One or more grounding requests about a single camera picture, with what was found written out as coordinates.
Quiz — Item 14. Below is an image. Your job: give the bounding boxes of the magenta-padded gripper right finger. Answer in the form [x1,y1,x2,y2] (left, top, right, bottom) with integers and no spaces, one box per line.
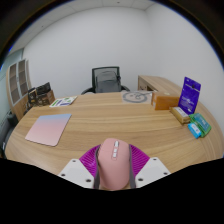
[128,143,172,189]

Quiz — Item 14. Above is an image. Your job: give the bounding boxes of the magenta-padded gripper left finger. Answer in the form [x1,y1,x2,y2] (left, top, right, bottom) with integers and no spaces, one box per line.
[57,144,101,190]

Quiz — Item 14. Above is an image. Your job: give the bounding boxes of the pink computer mouse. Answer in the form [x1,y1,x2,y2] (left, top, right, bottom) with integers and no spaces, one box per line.
[96,138,132,191]

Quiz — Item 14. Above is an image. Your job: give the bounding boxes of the pink-blue gradient mouse pad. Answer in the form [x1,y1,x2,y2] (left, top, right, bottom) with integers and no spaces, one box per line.
[24,113,73,147]

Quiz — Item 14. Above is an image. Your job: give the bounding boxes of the small blue box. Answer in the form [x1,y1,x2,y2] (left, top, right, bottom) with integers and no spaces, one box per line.
[187,122,203,139]

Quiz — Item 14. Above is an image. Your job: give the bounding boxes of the small yellow-brown box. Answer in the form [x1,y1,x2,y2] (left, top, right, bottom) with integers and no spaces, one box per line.
[169,106,191,125]

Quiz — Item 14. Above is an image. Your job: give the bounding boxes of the green box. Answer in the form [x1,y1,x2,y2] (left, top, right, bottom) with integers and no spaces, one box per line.
[188,112,212,138]

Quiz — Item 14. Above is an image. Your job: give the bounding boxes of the orange-brown box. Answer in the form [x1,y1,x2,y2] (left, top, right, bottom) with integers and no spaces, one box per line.
[151,91,181,111]

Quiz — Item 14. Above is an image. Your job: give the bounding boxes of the white green-purple sticker sheet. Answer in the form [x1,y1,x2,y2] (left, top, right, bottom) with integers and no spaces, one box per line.
[49,95,78,108]

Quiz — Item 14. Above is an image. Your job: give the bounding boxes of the large brown cardboard box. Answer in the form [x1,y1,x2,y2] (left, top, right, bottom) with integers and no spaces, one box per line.
[38,89,56,107]

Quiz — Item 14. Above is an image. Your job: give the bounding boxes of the black leather armchair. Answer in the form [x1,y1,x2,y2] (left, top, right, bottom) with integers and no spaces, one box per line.
[0,111,19,158]

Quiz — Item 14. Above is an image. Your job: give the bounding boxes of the purple standing pouch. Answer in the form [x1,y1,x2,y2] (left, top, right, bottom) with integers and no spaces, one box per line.
[177,76,202,116]

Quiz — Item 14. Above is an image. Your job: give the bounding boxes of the small brown cardboard box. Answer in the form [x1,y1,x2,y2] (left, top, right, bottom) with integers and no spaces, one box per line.
[27,87,39,108]

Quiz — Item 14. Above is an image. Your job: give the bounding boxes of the wooden side desk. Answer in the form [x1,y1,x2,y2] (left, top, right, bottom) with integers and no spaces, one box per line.
[137,75,183,98]

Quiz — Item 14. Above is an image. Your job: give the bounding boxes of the black box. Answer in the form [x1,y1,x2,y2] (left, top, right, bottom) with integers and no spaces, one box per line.
[35,82,52,96]

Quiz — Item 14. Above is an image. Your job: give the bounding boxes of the wooden glass-door cabinet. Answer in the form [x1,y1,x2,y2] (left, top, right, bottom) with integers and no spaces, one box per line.
[5,58,33,121]

